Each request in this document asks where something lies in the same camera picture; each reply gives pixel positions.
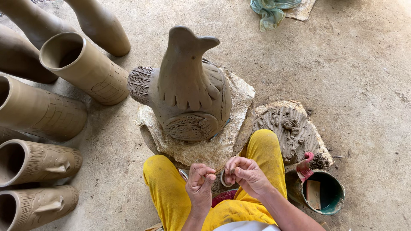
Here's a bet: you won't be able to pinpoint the person's left hand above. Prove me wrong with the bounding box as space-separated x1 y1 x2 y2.
185 163 217 219

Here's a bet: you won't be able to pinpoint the person's right hand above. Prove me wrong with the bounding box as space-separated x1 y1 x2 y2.
223 156 274 200

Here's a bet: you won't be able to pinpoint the thin wooden stick tool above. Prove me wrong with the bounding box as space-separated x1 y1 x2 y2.
205 166 226 176

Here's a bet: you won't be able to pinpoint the red plastic stool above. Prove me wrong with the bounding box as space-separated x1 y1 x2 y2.
211 189 239 208

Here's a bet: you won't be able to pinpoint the yellow trousers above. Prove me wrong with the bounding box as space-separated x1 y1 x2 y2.
143 129 288 231

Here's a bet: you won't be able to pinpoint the burlap mat under sculpture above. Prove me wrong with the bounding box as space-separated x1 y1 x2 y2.
135 66 256 169

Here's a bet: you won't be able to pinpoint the white shirt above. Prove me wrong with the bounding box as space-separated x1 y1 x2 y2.
213 220 282 231

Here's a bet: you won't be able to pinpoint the pink cloth rag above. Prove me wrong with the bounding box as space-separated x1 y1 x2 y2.
296 152 315 184

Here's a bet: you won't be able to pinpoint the wet grey clay mound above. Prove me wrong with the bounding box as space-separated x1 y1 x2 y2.
253 106 322 165

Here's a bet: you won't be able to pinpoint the wooden block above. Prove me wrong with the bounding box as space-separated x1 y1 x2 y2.
305 180 322 210

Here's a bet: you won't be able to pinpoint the green bucket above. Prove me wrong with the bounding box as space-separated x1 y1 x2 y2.
285 169 346 216

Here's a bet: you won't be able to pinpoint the clay bird sculpture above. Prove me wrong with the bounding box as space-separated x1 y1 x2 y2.
127 26 232 142

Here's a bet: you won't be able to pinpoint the carved clay vase with beak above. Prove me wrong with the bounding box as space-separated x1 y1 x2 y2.
0 139 83 188
0 185 79 231

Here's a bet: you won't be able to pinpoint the brick-patterned clay vase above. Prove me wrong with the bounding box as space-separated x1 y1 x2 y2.
39 31 130 106
0 75 88 142

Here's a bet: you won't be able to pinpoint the green plastic sheet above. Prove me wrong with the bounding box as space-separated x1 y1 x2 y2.
250 0 302 33

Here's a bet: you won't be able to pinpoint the pale sack piece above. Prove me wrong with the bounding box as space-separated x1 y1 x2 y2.
284 0 317 22

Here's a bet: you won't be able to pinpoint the plain clay vase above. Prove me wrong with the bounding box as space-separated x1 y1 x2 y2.
0 0 77 50
64 0 131 58
0 24 59 84

